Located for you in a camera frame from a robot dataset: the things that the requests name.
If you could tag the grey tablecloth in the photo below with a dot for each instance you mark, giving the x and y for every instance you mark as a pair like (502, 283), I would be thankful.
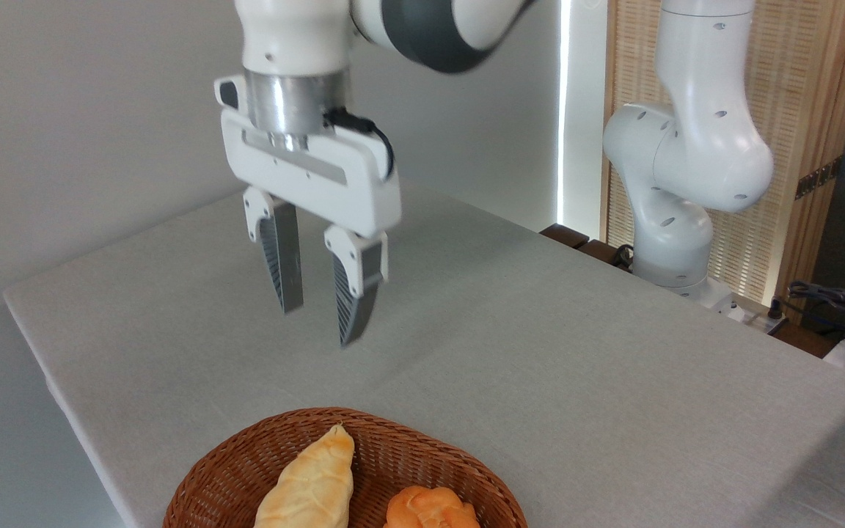
(540, 367)

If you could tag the long braided bread loaf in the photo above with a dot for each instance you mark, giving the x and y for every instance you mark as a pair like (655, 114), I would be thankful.
(312, 484)

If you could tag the metal screen hinge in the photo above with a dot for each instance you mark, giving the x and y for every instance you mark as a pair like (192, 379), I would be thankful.
(818, 178)

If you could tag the brown wicker basket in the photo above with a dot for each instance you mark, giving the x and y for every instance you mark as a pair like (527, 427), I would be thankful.
(393, 455)

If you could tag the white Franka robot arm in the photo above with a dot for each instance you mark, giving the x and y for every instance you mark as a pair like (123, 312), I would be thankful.
(701, 147)

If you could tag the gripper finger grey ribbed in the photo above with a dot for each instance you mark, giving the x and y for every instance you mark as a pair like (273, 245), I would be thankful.
(284, 257)
(356, 293)

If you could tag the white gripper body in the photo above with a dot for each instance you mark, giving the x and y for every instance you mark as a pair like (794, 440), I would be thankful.
(353, 194)

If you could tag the slatted wooden folding screen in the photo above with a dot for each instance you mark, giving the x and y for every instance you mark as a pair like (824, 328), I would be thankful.
(796, 73)

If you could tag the round orange bread roll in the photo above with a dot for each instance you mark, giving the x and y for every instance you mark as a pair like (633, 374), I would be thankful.
(430, 510)

